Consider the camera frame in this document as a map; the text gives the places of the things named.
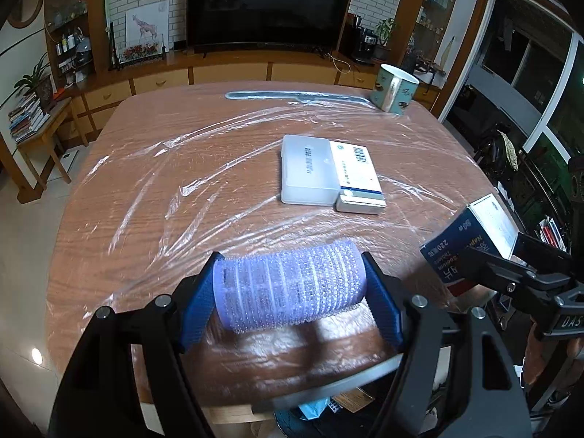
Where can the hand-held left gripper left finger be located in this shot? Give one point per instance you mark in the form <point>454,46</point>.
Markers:
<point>198,301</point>

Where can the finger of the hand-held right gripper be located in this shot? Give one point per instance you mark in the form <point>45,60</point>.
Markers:
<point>506,278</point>
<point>547,260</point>

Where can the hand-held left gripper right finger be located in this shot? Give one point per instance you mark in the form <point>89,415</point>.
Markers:
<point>384,305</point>

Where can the dark blue and white box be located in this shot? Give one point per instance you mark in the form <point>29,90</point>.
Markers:
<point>456,246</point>

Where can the purple hair roller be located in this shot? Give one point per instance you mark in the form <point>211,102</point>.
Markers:
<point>292,283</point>

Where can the blue face mask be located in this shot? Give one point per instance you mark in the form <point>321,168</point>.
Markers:
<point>315,408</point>

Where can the black trash bin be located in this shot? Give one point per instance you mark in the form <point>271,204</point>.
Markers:
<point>319,426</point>

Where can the person's right hand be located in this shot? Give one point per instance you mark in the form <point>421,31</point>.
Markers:
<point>534,356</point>

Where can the patterned hanging cloth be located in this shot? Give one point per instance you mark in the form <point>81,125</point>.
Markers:
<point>508,148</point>

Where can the clear plastic table cover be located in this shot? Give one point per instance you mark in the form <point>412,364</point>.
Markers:
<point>182,169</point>

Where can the white plastic case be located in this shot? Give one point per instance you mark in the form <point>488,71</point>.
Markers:
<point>305,169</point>

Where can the glass sliding door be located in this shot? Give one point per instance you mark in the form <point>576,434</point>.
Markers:
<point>515,77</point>

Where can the teal patterned mug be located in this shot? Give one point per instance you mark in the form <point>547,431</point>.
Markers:
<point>392,91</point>

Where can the grey long strip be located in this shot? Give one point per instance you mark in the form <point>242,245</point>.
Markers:
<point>296,96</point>

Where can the wooden side table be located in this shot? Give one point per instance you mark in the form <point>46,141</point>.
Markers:
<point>45,130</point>

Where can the wooden television cabinet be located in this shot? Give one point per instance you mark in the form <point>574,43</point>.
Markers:
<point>228,73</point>

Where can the stack of books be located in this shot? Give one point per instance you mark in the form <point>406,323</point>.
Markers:
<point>27,118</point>

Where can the framed flower picture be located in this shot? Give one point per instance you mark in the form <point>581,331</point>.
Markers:
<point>141,52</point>

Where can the black coffee machine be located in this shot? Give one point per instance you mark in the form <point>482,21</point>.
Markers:
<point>365,43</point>

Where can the small green potted plant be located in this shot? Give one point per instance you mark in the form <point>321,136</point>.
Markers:
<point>385,32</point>

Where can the wooden glass display cabinet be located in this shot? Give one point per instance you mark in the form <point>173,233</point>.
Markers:
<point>433,9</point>
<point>68,9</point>

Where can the long-leaved potted plant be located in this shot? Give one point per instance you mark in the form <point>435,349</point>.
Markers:
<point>36,77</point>

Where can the giraffe picture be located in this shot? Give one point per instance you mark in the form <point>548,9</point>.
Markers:
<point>146,25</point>

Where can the black television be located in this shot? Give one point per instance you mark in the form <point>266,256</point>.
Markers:
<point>269,4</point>

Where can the round wall mirror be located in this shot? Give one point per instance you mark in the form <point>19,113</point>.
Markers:
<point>25,0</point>

